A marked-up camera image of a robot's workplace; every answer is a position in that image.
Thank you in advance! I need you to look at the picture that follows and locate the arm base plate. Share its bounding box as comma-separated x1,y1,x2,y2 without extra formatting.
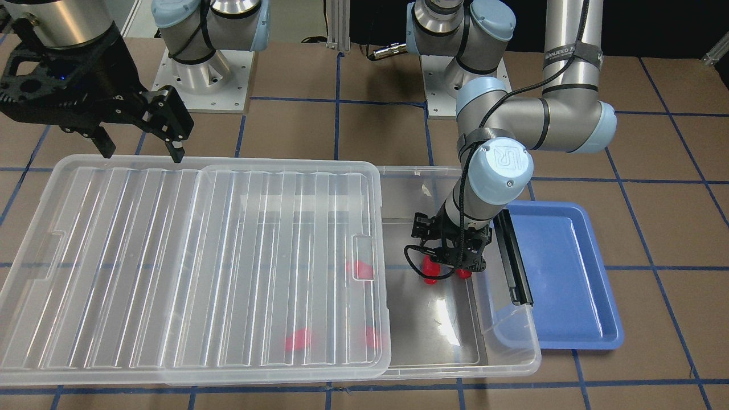
421,55,512,120
151,50,257,114

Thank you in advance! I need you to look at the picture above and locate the black box handle clip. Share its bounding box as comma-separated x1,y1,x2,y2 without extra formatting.
494,208,534,306

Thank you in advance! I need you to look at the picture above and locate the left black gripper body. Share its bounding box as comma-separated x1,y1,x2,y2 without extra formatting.
411,212,493,273

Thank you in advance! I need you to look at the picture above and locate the clear plastic box lid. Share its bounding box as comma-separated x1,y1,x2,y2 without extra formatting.
2,155,392,386

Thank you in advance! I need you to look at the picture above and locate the red hollow block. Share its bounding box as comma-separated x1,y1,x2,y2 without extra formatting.
345,260,375,281

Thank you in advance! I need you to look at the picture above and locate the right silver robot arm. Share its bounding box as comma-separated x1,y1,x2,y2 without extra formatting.
2,1,270,163

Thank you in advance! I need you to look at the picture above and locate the clear plastic storage box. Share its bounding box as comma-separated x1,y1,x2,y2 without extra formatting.
165,165,542,382

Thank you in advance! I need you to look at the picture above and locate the red block with stud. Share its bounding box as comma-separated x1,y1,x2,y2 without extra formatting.
420,255,472,285

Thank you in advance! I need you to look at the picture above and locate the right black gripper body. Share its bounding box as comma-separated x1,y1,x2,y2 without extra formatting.
2,23,194,142

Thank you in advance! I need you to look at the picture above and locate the blue plastic tray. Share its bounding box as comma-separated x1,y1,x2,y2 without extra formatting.
508,200,625,351

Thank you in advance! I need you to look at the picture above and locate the red block lying tilted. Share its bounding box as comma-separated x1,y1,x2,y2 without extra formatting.
284,327,312,352

